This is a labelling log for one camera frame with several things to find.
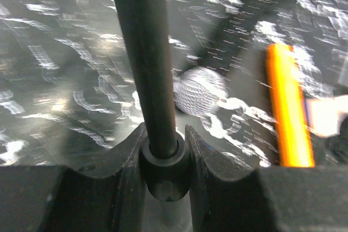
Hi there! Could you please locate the small white blue box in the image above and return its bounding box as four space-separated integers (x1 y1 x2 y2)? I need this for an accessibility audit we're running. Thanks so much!
305 95 347 138

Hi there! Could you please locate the black silver-mesh microphone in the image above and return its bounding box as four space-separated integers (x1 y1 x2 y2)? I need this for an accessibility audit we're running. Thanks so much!
173 4 272 117

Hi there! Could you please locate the orange microphone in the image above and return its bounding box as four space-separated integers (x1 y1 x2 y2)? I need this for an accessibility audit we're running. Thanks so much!
266 43 315 167

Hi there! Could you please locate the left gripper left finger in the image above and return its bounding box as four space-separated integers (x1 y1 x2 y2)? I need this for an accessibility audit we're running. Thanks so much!
1 124 147 231

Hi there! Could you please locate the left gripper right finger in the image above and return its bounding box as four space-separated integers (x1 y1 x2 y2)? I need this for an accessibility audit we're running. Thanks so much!
185 126 347 231

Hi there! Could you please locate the round-base stand for cream mic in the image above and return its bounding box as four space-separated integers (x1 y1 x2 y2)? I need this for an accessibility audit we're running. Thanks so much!
114 0 191 202

